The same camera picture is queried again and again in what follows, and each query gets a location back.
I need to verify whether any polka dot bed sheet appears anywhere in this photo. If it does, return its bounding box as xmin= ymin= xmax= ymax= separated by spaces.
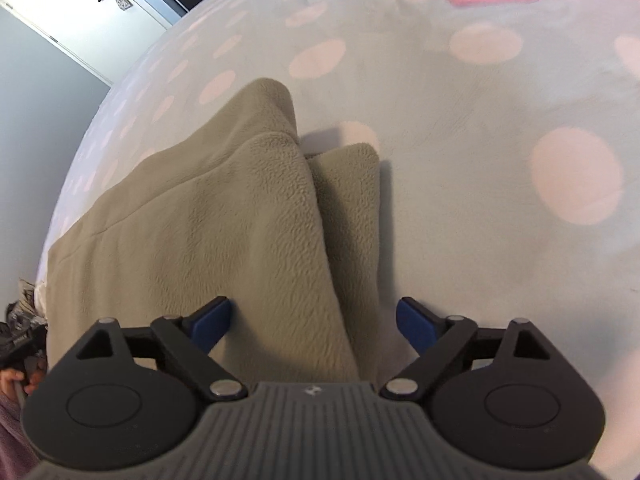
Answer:
xmin=38 ymin=0 xmax=639 ymax=479

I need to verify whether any person's left hand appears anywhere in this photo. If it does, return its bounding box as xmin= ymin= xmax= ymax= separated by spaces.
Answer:
xmin=1 ymin=360 xmax=47 ymax=402

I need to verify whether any white door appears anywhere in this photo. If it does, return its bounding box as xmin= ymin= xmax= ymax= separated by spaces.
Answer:
xmin=1 ymin=0 xmax=170 ymax=86

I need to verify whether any beige fleece garment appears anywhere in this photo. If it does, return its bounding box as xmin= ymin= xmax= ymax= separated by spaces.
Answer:
xmin=46 ymin=78 xmax=380 ymax=383

